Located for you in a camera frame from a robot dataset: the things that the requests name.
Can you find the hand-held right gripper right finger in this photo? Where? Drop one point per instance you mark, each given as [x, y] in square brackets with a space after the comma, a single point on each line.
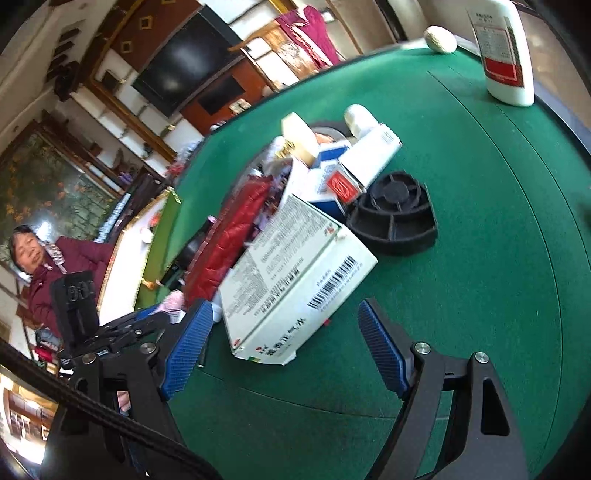
[383, 350]

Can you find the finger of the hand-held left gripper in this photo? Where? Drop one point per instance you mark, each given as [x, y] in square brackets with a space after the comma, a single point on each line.
[134, 330]

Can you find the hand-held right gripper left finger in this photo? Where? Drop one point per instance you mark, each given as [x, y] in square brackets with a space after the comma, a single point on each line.
[187, 350]

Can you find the white gold-edged tray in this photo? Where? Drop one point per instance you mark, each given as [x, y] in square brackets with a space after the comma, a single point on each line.
[134, 258]

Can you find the large white medicine box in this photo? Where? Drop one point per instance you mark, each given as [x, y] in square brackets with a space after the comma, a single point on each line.
[295, 277]

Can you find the red foil packet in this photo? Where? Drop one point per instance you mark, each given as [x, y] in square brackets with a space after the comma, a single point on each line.
[231, 230]

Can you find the black sectioned plastic holder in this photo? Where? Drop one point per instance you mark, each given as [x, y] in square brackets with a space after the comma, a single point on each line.
[392, 212]

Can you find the blue white carton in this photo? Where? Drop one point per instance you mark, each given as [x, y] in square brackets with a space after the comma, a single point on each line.
[330, 175]

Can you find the small white pill bottle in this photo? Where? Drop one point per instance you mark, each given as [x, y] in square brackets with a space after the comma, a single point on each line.
[360, 119]

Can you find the white bottle red label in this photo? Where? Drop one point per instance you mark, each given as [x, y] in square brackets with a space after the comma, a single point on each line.
[505, 55]

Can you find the dark wooden furniture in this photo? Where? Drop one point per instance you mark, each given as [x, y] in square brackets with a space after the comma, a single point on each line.
[134, 203]

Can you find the large landscape painting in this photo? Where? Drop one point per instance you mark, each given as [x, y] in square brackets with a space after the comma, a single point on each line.
[46, 189]

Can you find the long white carton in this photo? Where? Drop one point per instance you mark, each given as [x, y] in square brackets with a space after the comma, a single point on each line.
[371, 152]

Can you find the grey round disc black rim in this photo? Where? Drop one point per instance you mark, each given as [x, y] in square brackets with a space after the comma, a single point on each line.
[330, 130]

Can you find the cream rectangular block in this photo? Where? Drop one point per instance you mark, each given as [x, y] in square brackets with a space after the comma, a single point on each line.
[300, 136]

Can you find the black flat television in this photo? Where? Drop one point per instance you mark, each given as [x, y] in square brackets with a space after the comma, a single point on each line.
[184, 64]

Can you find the white textured ball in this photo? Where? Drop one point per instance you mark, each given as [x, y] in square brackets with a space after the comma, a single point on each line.
[440, 40]

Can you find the magenta fringed cloth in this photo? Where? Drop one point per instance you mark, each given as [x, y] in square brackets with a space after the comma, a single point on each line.
[311, 34]

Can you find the small black wall panel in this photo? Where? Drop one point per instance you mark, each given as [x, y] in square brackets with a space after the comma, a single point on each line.
[220, 96]

